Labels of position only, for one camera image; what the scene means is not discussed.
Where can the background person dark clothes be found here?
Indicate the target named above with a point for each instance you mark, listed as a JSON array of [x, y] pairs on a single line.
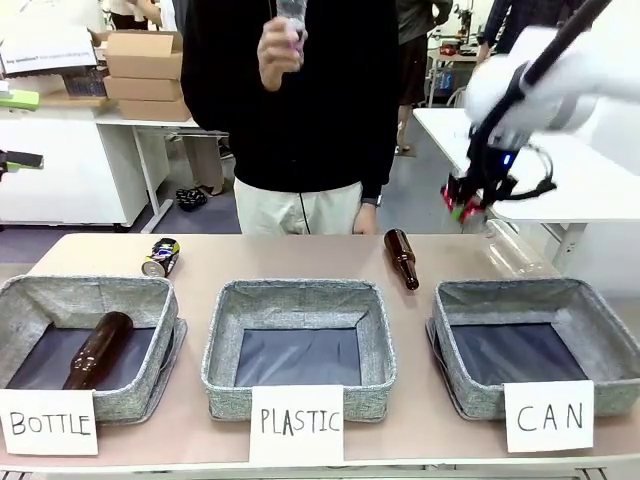
[[415, 60]]

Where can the white paper label BOTTLE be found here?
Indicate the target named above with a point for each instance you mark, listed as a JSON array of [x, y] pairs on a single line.
[[47, 422]]

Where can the person left hand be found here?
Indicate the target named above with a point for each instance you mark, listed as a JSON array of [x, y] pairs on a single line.
[[367, 220]]

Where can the background person beige trousers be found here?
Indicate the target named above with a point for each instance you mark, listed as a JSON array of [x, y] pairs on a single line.
[[205, 165]]

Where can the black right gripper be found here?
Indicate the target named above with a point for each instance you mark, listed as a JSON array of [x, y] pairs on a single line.
[[492, 167]]

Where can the pair of black shoes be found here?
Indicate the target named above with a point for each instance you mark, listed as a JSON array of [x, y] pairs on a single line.
[[192, 198]]

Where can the white paper label CAN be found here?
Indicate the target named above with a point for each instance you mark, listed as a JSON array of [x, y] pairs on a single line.
[[549, 417]]

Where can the crushed black yellow can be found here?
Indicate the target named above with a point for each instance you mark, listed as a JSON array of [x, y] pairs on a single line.
[[161, 257]]

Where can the black wrist watch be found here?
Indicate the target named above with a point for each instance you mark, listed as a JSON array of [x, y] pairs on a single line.
[[372, 201]]

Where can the grey fabric basket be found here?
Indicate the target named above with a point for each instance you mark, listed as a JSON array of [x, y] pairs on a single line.
[[520, 300], [300, 300], [150, 310]]

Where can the white paper label PLASTIC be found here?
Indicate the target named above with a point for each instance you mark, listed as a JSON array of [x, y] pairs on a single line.
[[297, 425]]

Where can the background person white top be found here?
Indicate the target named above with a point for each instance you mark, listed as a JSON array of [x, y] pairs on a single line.
[[137, 12]]

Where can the flat closed cardboard box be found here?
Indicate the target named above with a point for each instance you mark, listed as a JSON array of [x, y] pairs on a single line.
[[155, 110], [142, 88]]

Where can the open cardboard box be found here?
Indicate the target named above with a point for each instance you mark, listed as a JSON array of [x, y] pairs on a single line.
[[145, 55]]

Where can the white printed sign board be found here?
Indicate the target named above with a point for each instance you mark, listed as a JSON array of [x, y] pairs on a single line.
[[47, 50]]

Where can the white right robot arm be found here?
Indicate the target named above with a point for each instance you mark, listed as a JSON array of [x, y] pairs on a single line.
[[565, 75]]

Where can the white desk with legs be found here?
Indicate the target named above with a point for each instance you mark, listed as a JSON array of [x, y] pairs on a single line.
[[65, 165]]

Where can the dark blue box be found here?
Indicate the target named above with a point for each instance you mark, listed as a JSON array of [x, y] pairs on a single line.
[[85, 82]]

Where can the person right hand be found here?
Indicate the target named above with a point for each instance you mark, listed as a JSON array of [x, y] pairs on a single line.
[[277, 55]]

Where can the crushed clear plastic bottle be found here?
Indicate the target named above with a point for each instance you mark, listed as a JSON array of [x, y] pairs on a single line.
[[292, 15]]

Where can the green white device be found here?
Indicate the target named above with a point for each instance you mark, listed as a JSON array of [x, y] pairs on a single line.
[[20, 99]]

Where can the white side table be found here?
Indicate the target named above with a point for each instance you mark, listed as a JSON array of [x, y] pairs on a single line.
[[575, 185]]

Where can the brown glass bottle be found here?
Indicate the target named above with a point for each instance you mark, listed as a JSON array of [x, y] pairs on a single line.
[[401, 257], [97, 350]]

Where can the person in black sweater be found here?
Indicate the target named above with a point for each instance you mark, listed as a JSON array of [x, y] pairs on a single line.
[[310, 110]]

